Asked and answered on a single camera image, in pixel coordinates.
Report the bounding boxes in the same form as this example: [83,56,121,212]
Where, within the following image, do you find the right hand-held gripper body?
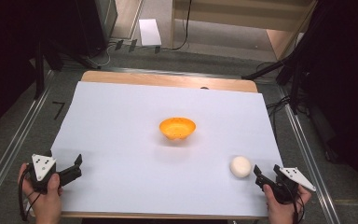
[273,166,317,205]

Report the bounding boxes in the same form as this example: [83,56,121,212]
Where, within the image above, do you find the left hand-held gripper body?
[26,153,61,194]

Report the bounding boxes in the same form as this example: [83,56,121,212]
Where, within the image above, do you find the white round bun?
[229,156,253,179]

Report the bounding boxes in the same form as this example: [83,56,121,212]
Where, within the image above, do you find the orange bowl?
[158,117,197,141]

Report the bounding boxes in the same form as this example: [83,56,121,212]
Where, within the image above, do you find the person's right hand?
[262,183,312,224]

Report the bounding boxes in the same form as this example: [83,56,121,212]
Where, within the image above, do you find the person's left hand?
[18,162,64,224]

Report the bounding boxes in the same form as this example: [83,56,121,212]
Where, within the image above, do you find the white paper sheet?
[49,81,284,218]

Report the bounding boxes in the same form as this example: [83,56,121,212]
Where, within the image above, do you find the black metal stand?
[241,46,311,116]
[33,36,102,101]

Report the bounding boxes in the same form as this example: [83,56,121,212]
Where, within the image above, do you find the wooden table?
[60,70,270,220]

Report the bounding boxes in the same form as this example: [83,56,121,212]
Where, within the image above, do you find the dark cabinet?
[52,0,119,59]

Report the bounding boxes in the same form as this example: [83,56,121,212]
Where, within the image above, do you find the light wooden shelf unit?
[169,0,320,62]

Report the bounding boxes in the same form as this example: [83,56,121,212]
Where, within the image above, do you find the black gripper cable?
[17,163,42,222]
[283,185,306,224]

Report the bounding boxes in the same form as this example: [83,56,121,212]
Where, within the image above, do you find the aluminium floor rail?
[278,85,342,224]
[0,70,56,216]

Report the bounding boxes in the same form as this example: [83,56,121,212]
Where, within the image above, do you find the black floor cables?
[265,94,293,141]

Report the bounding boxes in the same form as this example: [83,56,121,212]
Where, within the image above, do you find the white floor cable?
[85,38,122,68]

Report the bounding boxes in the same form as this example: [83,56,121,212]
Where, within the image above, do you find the black hanging cable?
[170,0,194,51]

